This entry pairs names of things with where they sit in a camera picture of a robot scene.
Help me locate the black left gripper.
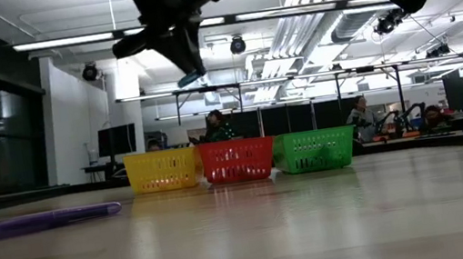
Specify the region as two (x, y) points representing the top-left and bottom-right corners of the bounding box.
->
(104, 0), (213, 91)

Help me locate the black ceiling spotlight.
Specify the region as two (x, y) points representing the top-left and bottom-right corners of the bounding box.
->
(228, 34), (248, 56)
(79, 61), (101, 84)
(369, 6), (409, 38)
(424, 42), (452, 59)

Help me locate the long ceiling light strip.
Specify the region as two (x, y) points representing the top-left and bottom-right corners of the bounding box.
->
(11, 0), (413, 60)

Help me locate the person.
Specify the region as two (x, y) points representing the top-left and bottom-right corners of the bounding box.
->
(198, 106), (238, 145)
(144, 137), (164, 154)
(419, 102), (456, 134)
(342, 93), (384, 145)

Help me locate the yellow plastic basket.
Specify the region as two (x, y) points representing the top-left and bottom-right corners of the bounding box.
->
(123, 144), (205, 198)

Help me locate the white bottle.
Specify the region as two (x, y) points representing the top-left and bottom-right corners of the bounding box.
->
(86, 143), (101, 167)

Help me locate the red plastic basket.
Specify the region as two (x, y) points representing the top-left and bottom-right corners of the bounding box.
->
(196, 133), (281, 189)

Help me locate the black partition screen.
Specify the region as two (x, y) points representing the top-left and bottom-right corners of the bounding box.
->
(228, 95), (351, 143)

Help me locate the green plastic basket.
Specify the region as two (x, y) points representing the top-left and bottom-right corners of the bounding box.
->
(268, 124), (361, 179)

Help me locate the purple slim highlighter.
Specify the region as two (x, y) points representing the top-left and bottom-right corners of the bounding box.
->
(0, 199), (126, 240)

